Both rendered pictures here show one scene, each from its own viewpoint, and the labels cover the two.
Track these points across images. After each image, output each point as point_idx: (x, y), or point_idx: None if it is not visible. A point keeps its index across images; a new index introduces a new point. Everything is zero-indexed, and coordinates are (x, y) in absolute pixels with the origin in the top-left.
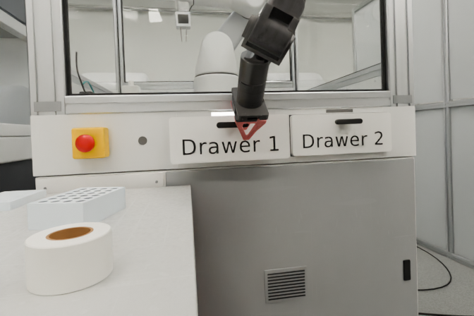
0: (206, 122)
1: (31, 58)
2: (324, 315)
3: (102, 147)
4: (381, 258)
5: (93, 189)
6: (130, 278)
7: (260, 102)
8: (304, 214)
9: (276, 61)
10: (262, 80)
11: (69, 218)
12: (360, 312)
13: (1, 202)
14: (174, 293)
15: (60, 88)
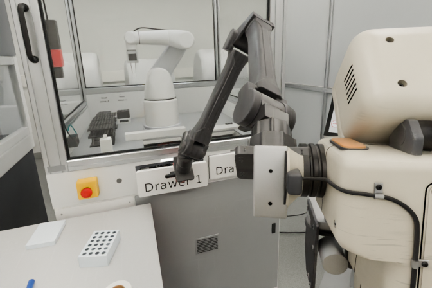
0: (158, 172)
1: (41, 140)
2: (228, 256)
3: (96, 191)
4: (260, 224)
5: (102, 232)
6: None
7: (189, 170)
8: (217, 208)
9: (197, 160)
10: (190, 164)
11: (100, 261)
12: (247, 251)
13: (50, 242)
14: None
15: (63, 157)
